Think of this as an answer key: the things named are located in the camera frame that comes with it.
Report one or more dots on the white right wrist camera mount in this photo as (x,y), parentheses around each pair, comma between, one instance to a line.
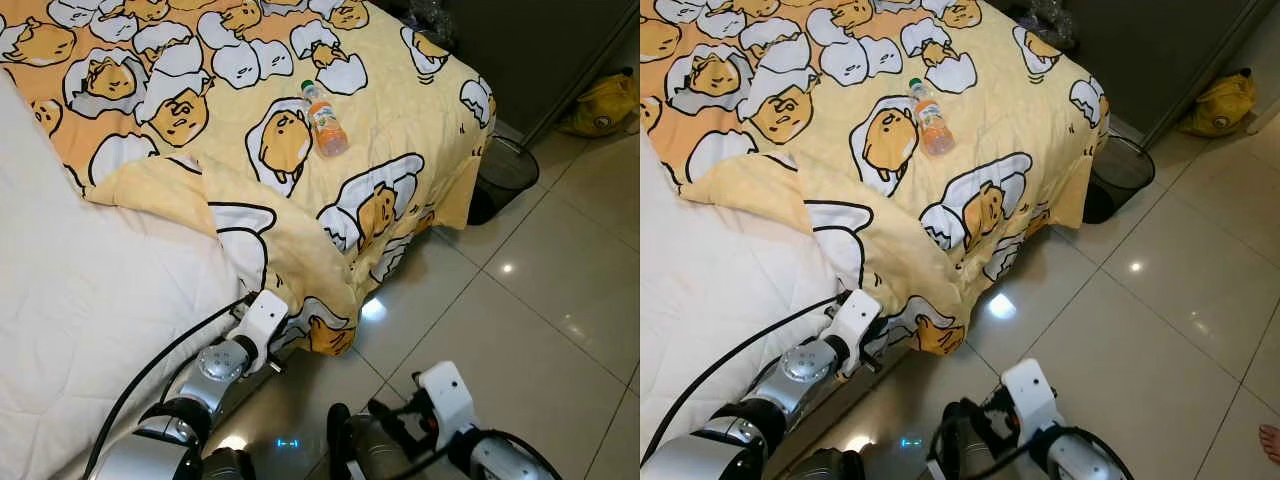
(1030,395)
(450,395)

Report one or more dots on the dark wardrobe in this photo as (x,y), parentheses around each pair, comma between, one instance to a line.
(520,50)
(1140,50)

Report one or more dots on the bare person foot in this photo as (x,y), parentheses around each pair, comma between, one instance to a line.
(1270,445)

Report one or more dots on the white bed quilt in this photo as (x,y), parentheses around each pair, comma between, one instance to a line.
(90,300)
(720,300)

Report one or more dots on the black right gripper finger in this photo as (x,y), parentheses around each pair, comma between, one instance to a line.
(340,440)
(953,437)

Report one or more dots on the yellow plush toy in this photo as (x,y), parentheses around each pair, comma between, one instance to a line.
(600,105)
(1220,105)

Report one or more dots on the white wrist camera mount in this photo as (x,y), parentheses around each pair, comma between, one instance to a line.
(450,395)
(855,320)
(262,320)
(1030,395)

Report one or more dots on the clear plastic bag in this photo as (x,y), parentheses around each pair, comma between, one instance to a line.
(432,18)
(1050,18)

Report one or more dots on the black mesh waste bin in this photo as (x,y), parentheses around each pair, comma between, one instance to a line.
(1120,170)
(505,170)

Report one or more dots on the orange drink plastic bottle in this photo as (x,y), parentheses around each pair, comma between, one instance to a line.
(328,130)
(935,130)

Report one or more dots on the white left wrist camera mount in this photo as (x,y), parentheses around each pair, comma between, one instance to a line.
(855,320)
(262,320)

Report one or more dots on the grey robot left leg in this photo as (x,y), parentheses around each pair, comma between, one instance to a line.
(230,468)
(838,468)

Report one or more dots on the yellow cartoon egg blanket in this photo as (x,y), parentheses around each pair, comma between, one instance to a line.
(1010,120)
(400,120)

